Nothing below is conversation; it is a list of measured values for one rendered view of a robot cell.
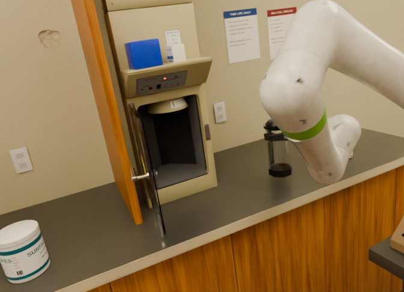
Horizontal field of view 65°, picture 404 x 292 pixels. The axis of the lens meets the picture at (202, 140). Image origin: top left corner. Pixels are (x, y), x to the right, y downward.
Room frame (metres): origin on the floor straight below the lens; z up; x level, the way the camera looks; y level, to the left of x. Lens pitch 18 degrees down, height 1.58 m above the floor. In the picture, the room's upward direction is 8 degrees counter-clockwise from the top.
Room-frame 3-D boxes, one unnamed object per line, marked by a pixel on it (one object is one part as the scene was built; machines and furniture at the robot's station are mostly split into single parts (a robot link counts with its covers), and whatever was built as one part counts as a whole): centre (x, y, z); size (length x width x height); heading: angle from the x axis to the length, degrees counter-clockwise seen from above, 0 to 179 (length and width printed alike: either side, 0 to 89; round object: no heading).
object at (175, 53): (1.20, 0.05, 1.54); 0.05 x 0.05 x 0.06; 29
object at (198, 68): (1.19, 0.09, 1.46); 0.32 x 0.12 x 0.10; 112
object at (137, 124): (1.02, 0.20, 1.19); 0.30 x 0.01 x 0.40; 14
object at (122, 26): (1.36, 0.15, 1.33); 0.32 x 0.25 x 0.77; 112
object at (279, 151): (1.28, -0.32, 1.09); 0.11 x 0.11 x 0.21
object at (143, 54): (1.16, 0.16, 1.56); 0.10 x 0.10 x 0.09; 22
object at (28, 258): (0.89, 0.62, 1.02); 0.13 x 0.13 x 0.15
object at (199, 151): (1.36, 0.15, 1.19); 0.26 x 0.24 x 0.35; 112
